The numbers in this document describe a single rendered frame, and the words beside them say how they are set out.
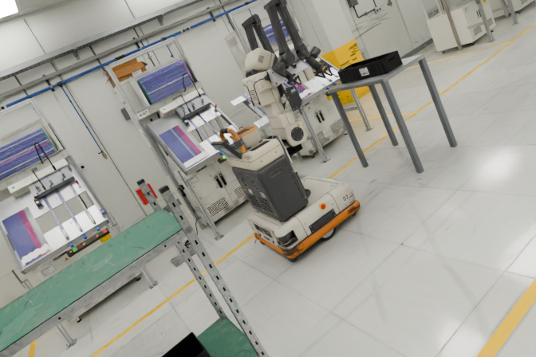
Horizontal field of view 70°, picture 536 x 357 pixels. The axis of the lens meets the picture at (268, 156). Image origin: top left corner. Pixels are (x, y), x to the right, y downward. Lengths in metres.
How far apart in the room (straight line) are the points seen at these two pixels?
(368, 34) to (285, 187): 5.46
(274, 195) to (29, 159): 2.24
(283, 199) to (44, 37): 3.91
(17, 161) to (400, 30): 6.81
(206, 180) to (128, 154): 1.75
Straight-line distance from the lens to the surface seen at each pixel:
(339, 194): 2.75
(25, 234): 3.65
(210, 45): 5.93
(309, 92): 4.22
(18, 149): 3.87
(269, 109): 2.76
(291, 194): 2.59
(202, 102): 3.99
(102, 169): 5.39
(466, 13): 6.97
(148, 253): 1.30
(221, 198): 4.01
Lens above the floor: 1.33
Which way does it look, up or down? 14 degrees down
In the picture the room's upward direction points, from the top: 27 degrees counter-clockwise
